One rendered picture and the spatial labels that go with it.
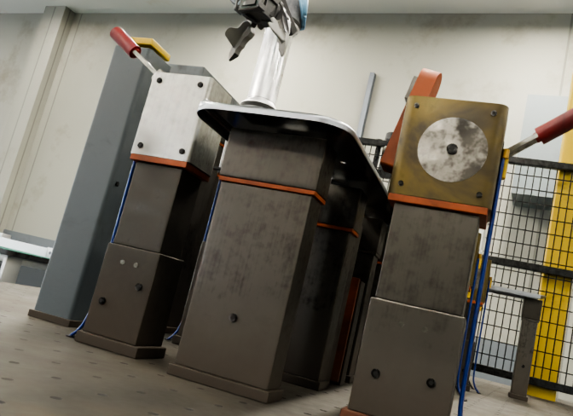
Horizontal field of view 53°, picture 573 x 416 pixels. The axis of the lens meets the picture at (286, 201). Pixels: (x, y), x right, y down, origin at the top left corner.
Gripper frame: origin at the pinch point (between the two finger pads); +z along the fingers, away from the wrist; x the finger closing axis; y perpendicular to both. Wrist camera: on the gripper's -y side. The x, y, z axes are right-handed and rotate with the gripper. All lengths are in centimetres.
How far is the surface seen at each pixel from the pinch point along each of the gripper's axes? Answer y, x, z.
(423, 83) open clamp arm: 29, 54, 21
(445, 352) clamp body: 28, 62, 50
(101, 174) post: 35, 8, 37
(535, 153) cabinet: -289, -15, -83
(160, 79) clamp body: 40, 23, 25
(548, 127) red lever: 25, 68, 25
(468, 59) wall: -310, -80, -165
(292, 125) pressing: 37, 43, 30
